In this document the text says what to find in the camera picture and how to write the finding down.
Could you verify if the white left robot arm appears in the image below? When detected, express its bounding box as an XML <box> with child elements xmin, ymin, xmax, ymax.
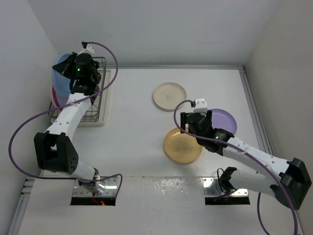
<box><xmin>34</xmin><ymin>50</ymin><xmax>105</xmax><ymax>195</ymax></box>

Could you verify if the purple plate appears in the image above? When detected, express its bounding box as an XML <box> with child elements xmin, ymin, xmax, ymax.
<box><xmin>212</xmin><ymin>109</ymin><xmax>237</xmax><ymax>135</ymax></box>

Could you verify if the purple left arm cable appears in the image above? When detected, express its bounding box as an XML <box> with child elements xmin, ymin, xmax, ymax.
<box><xmin>8</xmin><ymin>42</ymin><xmax>123</xmax><ymax>183</ymax></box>

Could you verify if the blue plate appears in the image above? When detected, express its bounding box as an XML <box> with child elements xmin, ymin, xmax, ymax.
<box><xmin>51</xmin><ymin>53</ymin><xmax>74</xmax><ymax>98</ymax></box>

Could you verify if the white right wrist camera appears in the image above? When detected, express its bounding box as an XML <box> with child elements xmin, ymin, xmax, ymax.
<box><xmin>191</xmin><ymin>98</ymin><xmax>208</xmax><ymax>114</ymax></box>

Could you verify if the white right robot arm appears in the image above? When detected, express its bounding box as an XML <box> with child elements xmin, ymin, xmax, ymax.
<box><xmin>180</xmin><ymin>110</ymin><xmax>312</xmax><ymax>210</ymax></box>

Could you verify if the orange plate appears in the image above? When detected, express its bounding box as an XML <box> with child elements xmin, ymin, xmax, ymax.
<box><xmin>163</xmin><ymin>128</ymin><xmax>202</xmax><ymax>165</ymax></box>

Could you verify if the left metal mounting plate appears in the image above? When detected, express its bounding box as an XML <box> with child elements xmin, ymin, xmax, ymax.
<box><xmin>72</xmin><ymin>177</ymin><xmax>119</xmax><ymax>198</ymax></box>

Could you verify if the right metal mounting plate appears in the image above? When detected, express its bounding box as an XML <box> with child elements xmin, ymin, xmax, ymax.
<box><xmin>202</xmin><ymin>177</ymin><xmax>248</xmax><ymax>198</ymax></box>

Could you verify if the beige drip tray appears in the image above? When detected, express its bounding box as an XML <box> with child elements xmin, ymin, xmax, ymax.
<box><xmin>49</xmin><ymin>69</ymin><xmax>111</xmax><ymax>126</ymax></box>

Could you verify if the metal wire dish rack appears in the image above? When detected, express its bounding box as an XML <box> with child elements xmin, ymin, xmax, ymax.
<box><xmin>49</xmin><ymin>57</ymin><xmax>111</xmax><ymax>126</ymax></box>

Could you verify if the cream plate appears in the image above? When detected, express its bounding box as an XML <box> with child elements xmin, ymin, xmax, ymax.
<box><xmin>153</xmin><ymin>82</ymin><xmax>187</xmax><ymax>111</ymax></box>

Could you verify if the metal mounting plate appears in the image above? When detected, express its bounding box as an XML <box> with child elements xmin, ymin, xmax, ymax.
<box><xmin>202</xmin><ymin>177</ymin><xmax>248</xmax><ymax>198</ymax></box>
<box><xmin>72</xmin><ymin>177</ymin><xmax>119</xmax><ymax>198</ymax></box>

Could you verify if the pink plate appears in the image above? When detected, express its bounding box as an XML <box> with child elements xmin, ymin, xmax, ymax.
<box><xmin>50</xmin><ymin>86</ymin><xmax>68</xmax><ymax>108</ymax></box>

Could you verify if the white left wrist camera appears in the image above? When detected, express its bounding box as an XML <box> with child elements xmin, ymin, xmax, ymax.
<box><xmin>78</xmin><ymin>42</ymin><xmax>95</xmax><ymax>55</ymax></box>

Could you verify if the aluminium table edge rail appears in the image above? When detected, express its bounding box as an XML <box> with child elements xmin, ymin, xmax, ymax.
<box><xmin>239</xmin><ymin>66</ymin><xmax>271</xmax><ymax>152</ymax></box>

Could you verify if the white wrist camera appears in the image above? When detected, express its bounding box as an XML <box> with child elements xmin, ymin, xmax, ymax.
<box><xmin>78</xmin><ymin>42</ymin><xmax>95</xmax><ymax>55</ymax></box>
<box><xmin>191</xmin><ymin>98</ymin><xmax>208</xmax><ymax>114</ymax></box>

